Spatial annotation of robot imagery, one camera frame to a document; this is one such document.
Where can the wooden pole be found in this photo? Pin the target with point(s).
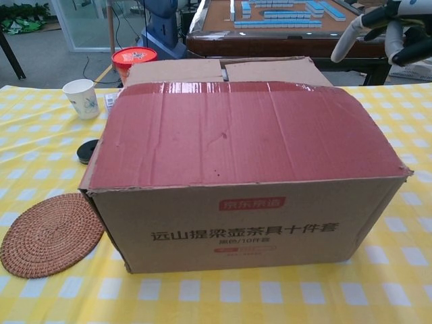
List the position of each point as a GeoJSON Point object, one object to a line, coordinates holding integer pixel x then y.
{"type": "Point", "coordinates": [110, 27]}

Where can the black table leg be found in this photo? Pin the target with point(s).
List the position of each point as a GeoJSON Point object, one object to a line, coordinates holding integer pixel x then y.
{"type": "Point", "coordinates": [13, 57]}

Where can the dark wooden mahjong table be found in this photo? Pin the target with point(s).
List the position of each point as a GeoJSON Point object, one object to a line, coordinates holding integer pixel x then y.
{"type": "Point", "coordinates": [270, 42]}

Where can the woven rattan coaster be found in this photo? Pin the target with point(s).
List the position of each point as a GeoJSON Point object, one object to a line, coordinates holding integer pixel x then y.
{"type": "Point", "coordinates": [50, 236]}

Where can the small purple packet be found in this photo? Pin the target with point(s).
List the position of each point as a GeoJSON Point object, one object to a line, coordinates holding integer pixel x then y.
{"type": "Point", "coordinates": [110, 101]}

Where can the white paper cup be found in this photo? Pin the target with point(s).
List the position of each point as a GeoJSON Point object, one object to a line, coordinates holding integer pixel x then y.
{"type": "Point", "coordinates": [82, 101]}

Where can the yellow white checked tablecloth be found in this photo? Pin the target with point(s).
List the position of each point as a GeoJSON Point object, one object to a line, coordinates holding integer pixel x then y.
{"type": "Point", "coordinates": [33, 152]}

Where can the glass partition white frame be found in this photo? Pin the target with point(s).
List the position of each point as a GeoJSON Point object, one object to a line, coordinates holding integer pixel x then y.
{"type": "Point", "coordinates": [87, 23]}

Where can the bright green bag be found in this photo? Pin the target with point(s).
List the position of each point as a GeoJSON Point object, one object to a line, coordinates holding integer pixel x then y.
{"type": "Point", "coordinates": [20, 26]}

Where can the white plastic basket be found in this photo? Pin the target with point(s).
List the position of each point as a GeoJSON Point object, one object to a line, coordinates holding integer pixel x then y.
{"type": "Point", "coordinates": [415, 72]}

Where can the brown cardboard box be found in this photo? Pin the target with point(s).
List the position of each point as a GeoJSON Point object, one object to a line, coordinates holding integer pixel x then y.
{"type": "Point", "coordinates": [236, 152]}

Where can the orange canister with red lid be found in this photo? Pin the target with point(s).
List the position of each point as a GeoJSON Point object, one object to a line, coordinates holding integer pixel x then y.
{"type": "Point", "coordinates": [131, 58]}

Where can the black round disc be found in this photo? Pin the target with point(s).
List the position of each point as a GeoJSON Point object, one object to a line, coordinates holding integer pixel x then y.
{"type": "Point", "coordinates": [85, 152]}

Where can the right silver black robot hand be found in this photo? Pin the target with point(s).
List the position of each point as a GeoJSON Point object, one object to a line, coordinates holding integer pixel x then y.
{"type": "Point", "coordinates": [415, 47]}

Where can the mahjong tile row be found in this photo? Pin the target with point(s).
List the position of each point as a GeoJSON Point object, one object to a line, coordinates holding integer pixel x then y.
{"type": "Point", "coordinates": [329, 10]}
{"type": "Point", "coordinates": [287, 14]}
{"type": "Point", "coordinates": [240, 9]}
{"type": "Point", "coordinates": [276, 3]}
{"type": "Point", "coordinates": [276, 24]}

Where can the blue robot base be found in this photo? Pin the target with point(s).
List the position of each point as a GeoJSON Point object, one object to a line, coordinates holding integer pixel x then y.
{"type": "Point", "coordinates": [162, 30]}

